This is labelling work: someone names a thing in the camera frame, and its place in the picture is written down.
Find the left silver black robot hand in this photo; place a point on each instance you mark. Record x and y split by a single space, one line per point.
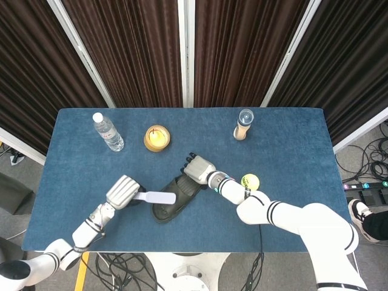
121 192

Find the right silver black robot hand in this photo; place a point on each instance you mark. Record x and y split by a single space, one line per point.
198 169

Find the lavender brush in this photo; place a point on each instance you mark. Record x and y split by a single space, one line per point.
160 197

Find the black slipper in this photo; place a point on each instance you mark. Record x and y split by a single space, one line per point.
169 212

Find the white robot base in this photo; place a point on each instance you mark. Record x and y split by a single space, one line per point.
188 269

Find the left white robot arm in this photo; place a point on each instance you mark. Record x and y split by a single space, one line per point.
85 232

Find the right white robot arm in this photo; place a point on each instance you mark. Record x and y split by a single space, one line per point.
318 224

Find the amber glass candle jar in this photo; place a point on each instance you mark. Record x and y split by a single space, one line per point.
156 139

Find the yellow tennis ball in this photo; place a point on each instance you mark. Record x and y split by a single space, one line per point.
251 181

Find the beige bottle with clear cap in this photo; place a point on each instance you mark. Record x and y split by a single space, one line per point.
241 130

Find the clear plastic water bottle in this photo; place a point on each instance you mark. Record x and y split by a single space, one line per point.
109 135

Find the blue table mat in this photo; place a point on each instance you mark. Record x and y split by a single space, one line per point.
272 145

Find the yellow floor tape strip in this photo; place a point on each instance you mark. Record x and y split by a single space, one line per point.
82 272

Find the dark grey bin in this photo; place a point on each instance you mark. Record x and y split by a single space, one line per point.
15 194

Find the small white adapter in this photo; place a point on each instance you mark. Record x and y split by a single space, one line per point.
16 159

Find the brown fabric partition panel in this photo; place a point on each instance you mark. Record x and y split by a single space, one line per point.
348 75
36 75
130 54
236 54

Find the white and black sneaker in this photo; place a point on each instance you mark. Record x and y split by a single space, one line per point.
357 215

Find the black power strip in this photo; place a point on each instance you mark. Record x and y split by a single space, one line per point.
363 185

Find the black foot pedal box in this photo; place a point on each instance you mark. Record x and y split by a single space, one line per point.
374 197

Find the black trouser leg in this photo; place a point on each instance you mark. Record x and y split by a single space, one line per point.
377 225

